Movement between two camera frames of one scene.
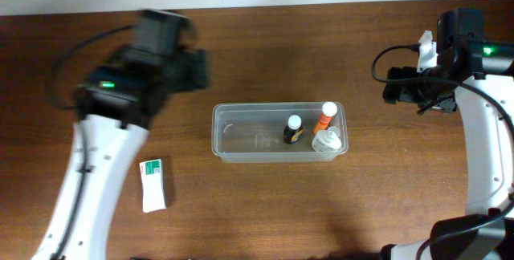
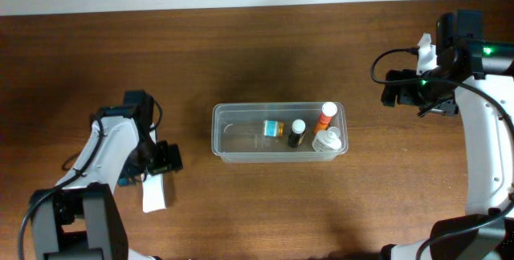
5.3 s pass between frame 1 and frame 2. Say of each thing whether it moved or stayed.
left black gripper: moved
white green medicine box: stayed
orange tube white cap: stayed
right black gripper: stayed
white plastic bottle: stayed
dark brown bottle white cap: moved
